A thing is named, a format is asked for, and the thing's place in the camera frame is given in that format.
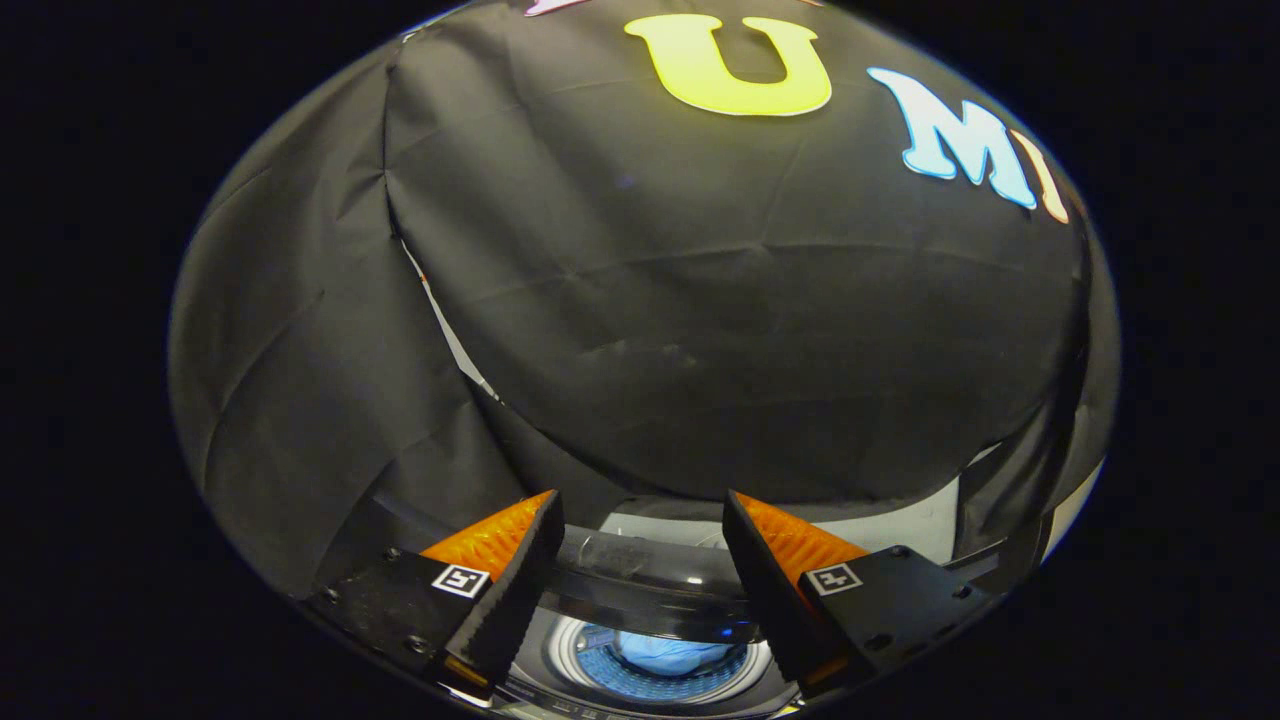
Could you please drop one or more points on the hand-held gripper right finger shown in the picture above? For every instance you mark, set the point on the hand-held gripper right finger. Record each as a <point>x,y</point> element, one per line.
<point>770,590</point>

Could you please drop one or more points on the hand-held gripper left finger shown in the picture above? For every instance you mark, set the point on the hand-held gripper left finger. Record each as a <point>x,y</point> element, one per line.
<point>515,590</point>

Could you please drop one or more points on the light blue polo shirt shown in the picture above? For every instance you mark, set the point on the light blue polo shirt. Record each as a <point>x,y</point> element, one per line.
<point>670,652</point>

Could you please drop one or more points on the black backdrop cloth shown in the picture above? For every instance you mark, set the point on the black backdrop cloth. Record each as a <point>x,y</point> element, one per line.
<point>650,300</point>

